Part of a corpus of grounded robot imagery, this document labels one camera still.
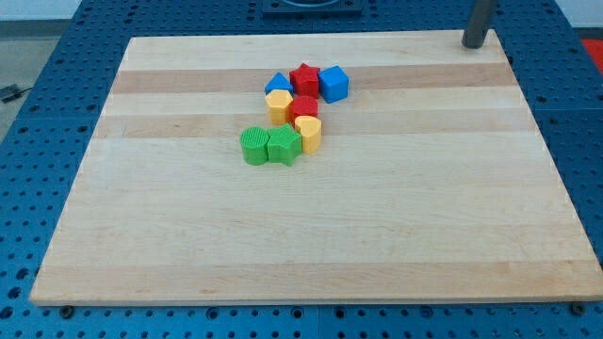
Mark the green star block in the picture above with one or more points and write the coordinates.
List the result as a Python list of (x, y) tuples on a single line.
[(284, 144)]

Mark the red star block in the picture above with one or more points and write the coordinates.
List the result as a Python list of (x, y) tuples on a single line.
[(305, 81)]

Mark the yellow heart block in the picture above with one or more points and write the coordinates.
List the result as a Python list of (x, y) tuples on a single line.
[(310, 129)]

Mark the green cylinder block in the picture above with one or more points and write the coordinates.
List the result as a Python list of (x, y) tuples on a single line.
[(254, 145)]

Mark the red cylinder block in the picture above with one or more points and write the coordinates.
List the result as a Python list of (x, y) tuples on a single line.
[(303, 106)]

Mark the yellow hexagon block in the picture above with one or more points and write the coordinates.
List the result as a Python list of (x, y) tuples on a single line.
[(278, 102)]

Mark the blue pentagon block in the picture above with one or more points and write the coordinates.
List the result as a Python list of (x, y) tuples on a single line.
[(278, 81)]

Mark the blue cube block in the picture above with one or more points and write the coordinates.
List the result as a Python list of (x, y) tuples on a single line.
[(333, 84)]

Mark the wooden board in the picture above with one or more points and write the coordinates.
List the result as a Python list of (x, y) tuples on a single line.
[(432, 184)]

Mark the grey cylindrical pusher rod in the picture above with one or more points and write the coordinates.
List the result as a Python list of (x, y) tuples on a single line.
[(478, 24)]

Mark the black bolt left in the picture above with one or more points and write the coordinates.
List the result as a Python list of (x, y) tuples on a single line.
[(66, 311)]

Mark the black bolt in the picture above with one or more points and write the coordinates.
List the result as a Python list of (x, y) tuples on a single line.
[(66, 311), (578, 308)]

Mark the black device on floor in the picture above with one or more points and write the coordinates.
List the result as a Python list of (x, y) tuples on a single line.
[(12, 92)]

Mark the black bolt right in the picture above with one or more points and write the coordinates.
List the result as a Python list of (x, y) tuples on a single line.
[(578, 308)]

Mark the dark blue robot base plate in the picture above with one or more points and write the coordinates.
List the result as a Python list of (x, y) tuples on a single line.
[(279, 8)]

